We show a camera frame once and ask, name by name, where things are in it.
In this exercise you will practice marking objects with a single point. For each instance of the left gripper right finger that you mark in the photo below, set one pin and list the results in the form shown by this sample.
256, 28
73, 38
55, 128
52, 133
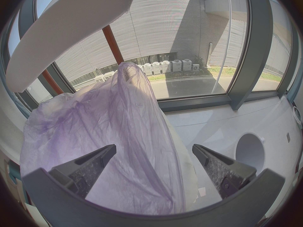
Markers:
220, 169

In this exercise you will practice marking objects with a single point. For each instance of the crumpled white paper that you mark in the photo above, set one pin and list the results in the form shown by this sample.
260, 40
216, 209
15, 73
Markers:
261, 139

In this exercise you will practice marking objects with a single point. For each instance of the white trash bin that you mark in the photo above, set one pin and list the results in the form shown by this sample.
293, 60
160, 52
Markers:
248, 150

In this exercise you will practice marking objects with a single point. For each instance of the white cushioned wooden chair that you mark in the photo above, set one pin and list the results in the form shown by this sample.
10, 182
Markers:
71, 20

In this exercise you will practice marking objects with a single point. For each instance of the window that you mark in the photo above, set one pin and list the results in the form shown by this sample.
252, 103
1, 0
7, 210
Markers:
258, 44

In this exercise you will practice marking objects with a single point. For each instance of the purple plastic bag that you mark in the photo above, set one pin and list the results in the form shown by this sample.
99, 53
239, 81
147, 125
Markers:
106, 126

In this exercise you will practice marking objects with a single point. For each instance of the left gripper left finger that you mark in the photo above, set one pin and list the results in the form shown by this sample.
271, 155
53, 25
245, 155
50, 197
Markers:
90, 167

